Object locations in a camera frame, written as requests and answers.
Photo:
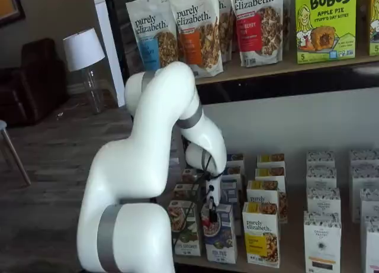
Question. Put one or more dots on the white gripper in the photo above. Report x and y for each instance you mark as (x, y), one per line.
(215, 193)

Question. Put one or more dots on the blue and white oatmeal box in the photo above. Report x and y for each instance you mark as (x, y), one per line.
(234, 170)
(236, 160)
(220, 240)
(232, 196)

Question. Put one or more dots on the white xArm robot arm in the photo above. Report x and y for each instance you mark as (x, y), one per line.
(154, 122)

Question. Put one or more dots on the green oatmeal box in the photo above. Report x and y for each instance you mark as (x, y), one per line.
(189, 176)
(185, 231)
(185, 192)

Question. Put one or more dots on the yellow and white granola box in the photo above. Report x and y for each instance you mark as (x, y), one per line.
(271, 160)
(260, 234)
(271, 174)
(263, 190)

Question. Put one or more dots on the green Bobo's apple pie box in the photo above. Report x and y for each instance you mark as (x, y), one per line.
(325, 27)

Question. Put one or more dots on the yellow Bobo's snack box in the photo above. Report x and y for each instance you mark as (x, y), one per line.
(374, 21)

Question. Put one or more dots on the granola bag blue label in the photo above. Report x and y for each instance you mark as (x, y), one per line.
(148, 42)

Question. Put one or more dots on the granola bag red label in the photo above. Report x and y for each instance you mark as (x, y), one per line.
(257, 27)

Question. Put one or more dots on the grey metal stool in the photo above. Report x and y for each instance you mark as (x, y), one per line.
(12, 154)

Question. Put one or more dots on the white shade table lamp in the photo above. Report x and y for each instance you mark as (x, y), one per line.
(83, 48)

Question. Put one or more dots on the brown leather armchair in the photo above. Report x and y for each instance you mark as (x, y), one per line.
(32, 83)

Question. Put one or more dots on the dark framed picture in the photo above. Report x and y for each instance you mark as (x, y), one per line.
(10, 6)

